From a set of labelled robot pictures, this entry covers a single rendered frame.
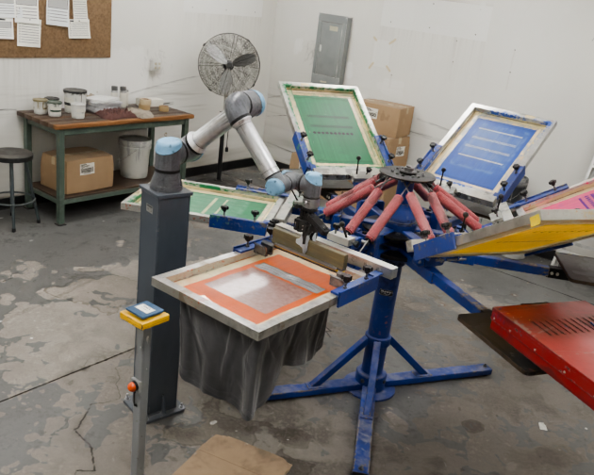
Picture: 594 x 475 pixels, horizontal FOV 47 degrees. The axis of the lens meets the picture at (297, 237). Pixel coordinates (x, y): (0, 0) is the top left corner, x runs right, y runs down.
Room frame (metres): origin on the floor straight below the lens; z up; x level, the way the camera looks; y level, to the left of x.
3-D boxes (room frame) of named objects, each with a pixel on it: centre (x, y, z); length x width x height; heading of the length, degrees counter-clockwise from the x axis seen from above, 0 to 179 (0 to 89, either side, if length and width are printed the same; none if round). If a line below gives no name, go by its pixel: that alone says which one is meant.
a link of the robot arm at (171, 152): (3.02, 0.63, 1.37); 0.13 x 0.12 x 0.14; 154
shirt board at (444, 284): (2.86, -0.80, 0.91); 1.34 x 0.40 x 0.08; 24
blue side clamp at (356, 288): (2.65, -0.27, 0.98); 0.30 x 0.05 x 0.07; 144
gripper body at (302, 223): (2.84, -0.03, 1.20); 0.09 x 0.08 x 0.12; 54
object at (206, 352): (2.39, 0.27, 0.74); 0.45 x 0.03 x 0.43; 54
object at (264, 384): (2.45, -0.04, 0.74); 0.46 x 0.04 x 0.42; 144
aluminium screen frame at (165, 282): (2.62, 0.09, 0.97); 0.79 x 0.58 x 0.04; 144
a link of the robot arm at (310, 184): (2.84, -0.04, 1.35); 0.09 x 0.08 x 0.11; 64
